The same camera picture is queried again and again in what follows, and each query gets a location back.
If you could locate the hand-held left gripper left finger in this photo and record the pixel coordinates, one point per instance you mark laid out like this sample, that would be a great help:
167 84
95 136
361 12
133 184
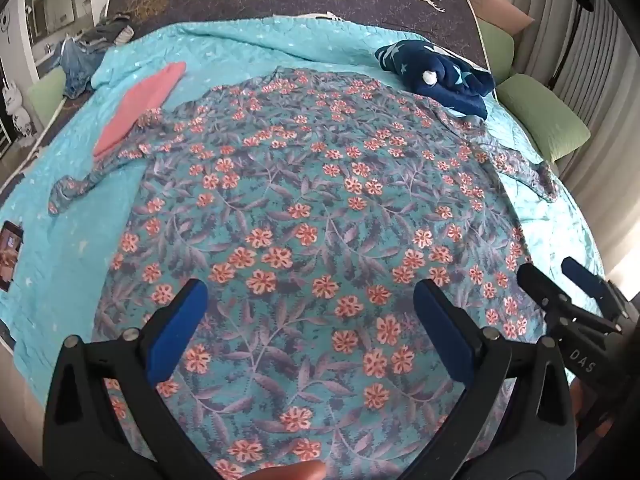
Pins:
175 330

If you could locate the turquoise star quilt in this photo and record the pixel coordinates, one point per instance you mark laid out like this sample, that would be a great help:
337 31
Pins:
50 200

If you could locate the pink folded garment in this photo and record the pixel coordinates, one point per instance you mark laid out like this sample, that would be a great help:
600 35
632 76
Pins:
135 107

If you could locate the dark clothes pile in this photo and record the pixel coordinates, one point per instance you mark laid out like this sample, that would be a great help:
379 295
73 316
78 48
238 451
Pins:
107 32

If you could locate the black floor lamp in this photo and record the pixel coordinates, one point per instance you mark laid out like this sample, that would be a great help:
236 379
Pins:
582 2

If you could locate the green pillow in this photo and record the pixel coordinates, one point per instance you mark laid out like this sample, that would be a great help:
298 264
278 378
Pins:
495 47
45 100
545 115

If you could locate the navy star-print garment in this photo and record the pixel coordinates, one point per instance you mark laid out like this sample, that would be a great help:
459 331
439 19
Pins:
440 72

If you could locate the teal floral garment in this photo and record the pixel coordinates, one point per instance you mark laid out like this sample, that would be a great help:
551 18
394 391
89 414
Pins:
310 200

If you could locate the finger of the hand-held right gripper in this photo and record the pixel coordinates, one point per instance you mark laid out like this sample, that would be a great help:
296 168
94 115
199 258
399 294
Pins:
585 280
540 287

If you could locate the dark deer-print bed sheet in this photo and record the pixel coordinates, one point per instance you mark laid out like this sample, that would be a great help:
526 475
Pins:
300 5

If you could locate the blue jeans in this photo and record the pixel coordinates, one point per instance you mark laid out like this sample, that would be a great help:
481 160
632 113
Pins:
77 67

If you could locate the black smartphone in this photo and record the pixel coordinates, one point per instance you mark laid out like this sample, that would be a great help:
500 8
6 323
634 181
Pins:
11 255

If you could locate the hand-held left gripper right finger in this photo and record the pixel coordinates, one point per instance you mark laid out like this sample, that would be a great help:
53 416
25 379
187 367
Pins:
445 330

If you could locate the pink pillow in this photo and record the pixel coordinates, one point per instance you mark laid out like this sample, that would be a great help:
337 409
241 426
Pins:
500 10

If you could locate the person's left hand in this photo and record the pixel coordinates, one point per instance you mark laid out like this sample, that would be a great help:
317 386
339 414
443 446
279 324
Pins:
295 471

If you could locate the grey curtain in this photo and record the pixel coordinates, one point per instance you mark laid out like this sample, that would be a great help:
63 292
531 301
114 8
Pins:
600 60

